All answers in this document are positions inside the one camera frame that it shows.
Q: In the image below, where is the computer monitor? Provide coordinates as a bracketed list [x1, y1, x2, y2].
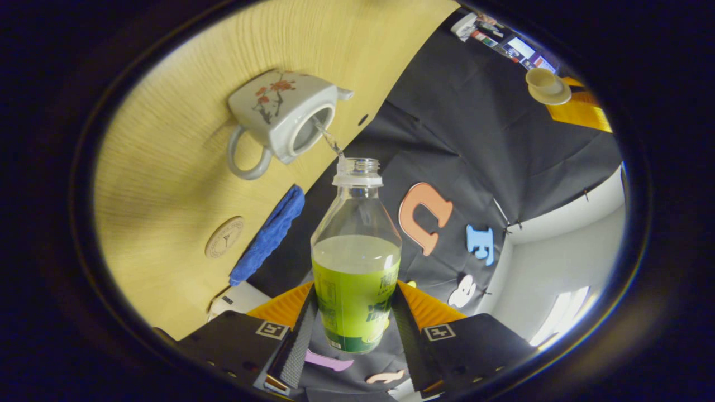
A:
[503, 36, 559, 73]

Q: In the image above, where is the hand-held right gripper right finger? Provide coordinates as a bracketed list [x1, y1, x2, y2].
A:
[391, 281, 538, 394]

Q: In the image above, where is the white teacup lid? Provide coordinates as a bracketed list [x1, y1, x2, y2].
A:
[525, 67, 573, 106]

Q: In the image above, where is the white toaster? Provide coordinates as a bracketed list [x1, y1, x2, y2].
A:
[208, 281, 273, 323]

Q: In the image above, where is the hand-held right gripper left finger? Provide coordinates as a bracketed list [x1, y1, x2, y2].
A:
[176, 281, 319, 391]

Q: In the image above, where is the round wooden coaster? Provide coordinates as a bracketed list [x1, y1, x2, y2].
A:
[204, 216, 245, 259]

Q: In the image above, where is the white floral teacup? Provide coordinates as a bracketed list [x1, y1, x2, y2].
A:
[226, 69, 355, 181]

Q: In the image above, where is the blue towel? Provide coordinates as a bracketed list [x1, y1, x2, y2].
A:
[229, 185, 306, 287]

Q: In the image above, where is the green label water bottle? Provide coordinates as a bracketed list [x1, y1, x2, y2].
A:
[311, 157, 403, 354]

